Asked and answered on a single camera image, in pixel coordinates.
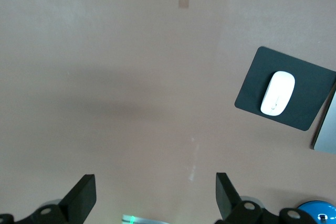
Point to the blue desk lamp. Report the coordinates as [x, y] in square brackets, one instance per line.
[316, 208]

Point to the small brown tape patch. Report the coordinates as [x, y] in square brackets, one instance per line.
[183, 1]

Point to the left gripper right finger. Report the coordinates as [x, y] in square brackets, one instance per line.
[231, 203]

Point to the black mouse pad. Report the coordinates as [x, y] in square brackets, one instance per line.
[252, 90]

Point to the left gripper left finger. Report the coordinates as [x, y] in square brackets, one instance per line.
[76, 203]

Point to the silver closed laptop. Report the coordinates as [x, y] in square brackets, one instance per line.
[328, 134]

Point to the white computer mouse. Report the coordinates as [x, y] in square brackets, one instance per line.
[278, 93]

